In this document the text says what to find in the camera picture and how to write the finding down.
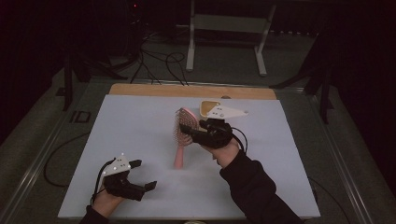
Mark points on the dark equipment with red light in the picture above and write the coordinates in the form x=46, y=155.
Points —
x=134, y=5

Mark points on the white round object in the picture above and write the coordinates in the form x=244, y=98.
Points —
x=193, y=222

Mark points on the person's left hand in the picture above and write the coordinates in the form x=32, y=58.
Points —
x=106, y=202

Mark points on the black tripod stand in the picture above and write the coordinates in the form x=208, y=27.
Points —
x=325, y=99
x=67, y=87

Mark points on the person's right hand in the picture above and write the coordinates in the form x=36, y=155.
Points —
x=225, y=155

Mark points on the white table mat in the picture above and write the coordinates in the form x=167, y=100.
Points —
x=130, y=130

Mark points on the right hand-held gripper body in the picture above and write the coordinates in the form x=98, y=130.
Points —
x=214, y=137

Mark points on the aluminium frame rail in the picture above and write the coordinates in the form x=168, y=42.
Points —
x=37, y=161
x=218, y=84
x=336, y=155

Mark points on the pink hairbrush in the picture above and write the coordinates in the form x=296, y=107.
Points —
x=179, y=158

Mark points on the beige square cup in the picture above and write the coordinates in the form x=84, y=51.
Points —
x=207, y=107

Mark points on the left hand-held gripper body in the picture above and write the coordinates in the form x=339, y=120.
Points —
x=120, y=165

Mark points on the white metal stand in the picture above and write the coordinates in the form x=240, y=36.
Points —
x=230, y=24

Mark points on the wooden table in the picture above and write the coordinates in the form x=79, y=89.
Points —
x=186, y=91

